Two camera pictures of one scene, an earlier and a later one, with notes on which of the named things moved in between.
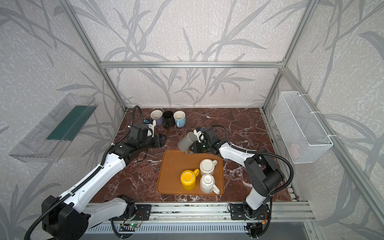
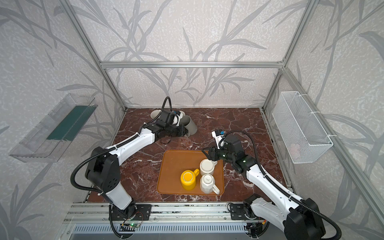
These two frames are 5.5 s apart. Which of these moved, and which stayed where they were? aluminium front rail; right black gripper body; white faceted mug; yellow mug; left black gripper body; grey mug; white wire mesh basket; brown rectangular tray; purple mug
Moved: left black gripper body; right black gripper body; grey mug
Stayed: aluminium front rail; brown rectangular tray; white faceted mug; purple mug; white wire mesh basket; yellow mug
